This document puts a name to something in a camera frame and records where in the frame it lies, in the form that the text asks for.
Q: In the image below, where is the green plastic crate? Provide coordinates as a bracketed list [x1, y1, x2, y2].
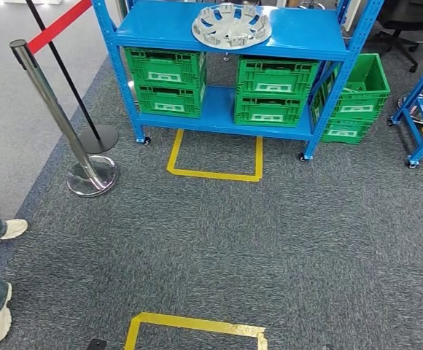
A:
[233, 93, 307, 128]
[125, 47, 208, 90]
[320, 117, 375, 146]
[309, 52, 391, 123]
[235, 54, 320, 101]
[134, 82, 208, 120]

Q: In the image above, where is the grey wheel hubcap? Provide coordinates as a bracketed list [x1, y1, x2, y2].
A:
[191, 2, 273, 50]

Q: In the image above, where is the red barrier belt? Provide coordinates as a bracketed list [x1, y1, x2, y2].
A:
[27, 0, 93, 55]

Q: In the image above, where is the black office chair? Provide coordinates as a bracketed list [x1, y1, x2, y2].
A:
[365, 0, 423, 74]

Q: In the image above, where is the black stanchion post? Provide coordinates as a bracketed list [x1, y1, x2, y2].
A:
[24, 0, 120, 155]

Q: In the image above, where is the chrome stanchion post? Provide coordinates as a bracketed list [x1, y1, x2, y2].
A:
[9, 39, 119, 198]

